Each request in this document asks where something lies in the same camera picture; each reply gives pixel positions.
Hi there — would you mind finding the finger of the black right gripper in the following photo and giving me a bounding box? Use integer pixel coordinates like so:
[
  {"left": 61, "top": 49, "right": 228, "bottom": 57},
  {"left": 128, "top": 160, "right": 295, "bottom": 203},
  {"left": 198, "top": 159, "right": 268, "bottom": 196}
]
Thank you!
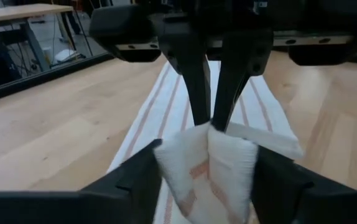
[
  {"left": 211, "top": 29, "right": 274, "bottom": 133},
  {"left": 158, "top": 14, "right": 212, "bottom": 127}
]

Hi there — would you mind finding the white towel with red stripes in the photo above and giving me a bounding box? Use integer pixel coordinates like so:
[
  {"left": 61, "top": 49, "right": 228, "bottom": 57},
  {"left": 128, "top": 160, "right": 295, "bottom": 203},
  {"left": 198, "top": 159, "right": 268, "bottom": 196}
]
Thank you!
[{"left": 106, "top": 58, "right": 305, "bottom": 224}]

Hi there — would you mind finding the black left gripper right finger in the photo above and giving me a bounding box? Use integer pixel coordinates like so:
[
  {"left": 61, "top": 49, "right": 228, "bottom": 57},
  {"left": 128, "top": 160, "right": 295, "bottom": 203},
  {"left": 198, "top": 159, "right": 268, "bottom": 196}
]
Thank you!
[{"left": 250, "top": 145, "right": 357, "bottom": 224}]

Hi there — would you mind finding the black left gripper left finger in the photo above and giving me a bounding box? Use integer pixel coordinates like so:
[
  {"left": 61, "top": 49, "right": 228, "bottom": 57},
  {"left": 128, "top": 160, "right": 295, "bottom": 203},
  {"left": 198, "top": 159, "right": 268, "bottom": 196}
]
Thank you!
[{"left": 0, "top": 139, "right": 164, "bottom": 224}]

